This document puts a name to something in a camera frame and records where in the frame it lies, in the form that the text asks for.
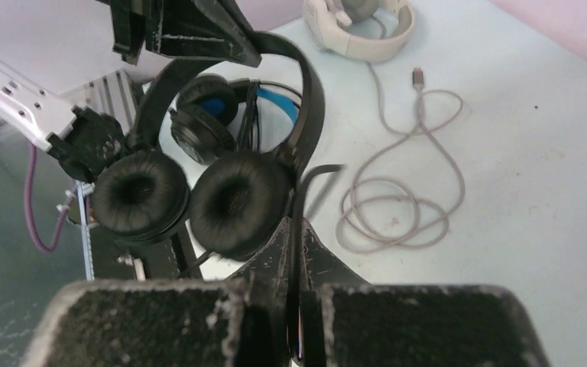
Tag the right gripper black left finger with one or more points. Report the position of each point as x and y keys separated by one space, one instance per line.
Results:
x=238 y=321

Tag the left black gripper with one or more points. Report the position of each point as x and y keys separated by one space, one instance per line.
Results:
x=194 y=30

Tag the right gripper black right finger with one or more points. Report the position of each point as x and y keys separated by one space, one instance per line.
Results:
x=349 y=322

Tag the black headset with blue band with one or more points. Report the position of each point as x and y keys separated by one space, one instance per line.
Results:
x=214 y=116

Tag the small black on-ear headphones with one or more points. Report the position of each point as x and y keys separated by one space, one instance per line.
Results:
x=238 y=200

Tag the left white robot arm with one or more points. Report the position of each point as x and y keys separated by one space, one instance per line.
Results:
x=85 y=142

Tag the white gaming headset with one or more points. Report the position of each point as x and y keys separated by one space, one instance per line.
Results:
x=375 y=32

